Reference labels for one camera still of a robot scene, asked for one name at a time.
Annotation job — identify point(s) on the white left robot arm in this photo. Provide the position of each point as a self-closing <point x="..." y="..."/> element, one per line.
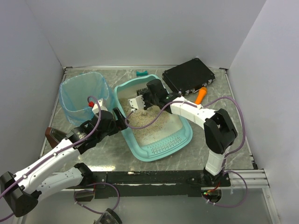
<point x="24" y="189"/>

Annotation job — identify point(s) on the black litter scoop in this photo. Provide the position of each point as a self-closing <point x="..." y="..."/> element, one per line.
<point x="143" y="92"/>

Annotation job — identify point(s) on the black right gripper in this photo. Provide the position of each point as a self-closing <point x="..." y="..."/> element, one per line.
<point x="146" y="99"/>

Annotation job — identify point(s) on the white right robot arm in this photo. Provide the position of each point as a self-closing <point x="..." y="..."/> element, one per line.
<point x="220" y="132"/>

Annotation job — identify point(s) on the black hard case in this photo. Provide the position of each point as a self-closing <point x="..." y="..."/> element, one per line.
<point x="188" y="77"/>

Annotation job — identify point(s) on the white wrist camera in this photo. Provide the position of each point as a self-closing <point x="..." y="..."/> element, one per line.
<point x="96" y="107"/>
<point x="137" y="103"/>

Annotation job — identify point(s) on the blue plastic bin liner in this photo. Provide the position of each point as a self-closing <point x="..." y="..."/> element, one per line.
<point x="81" y="98"/>

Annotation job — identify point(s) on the white trash bin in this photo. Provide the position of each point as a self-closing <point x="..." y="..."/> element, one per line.
<point x="84" y="98"/>

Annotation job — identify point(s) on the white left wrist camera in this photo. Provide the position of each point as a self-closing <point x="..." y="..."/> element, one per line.
<point x="96" y="107"/>

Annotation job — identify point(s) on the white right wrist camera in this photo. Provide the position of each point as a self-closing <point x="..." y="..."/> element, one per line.
<point x="137" y="103"/>

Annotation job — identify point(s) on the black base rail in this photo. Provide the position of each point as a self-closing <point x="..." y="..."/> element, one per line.
<point x="154" y="183"/>

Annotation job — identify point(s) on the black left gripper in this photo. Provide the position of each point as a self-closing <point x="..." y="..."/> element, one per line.
<point x="116" y="118"/>

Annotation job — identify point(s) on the beige cat litter pellets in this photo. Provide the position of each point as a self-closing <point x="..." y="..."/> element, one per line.
<point x="141" y="118"/>

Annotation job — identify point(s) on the brown metronome box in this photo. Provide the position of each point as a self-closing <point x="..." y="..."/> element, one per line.
<point x="54" y="136"/>

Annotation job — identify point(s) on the small teal block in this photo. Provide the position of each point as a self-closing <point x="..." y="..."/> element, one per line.
<point x="141" y="73"/>

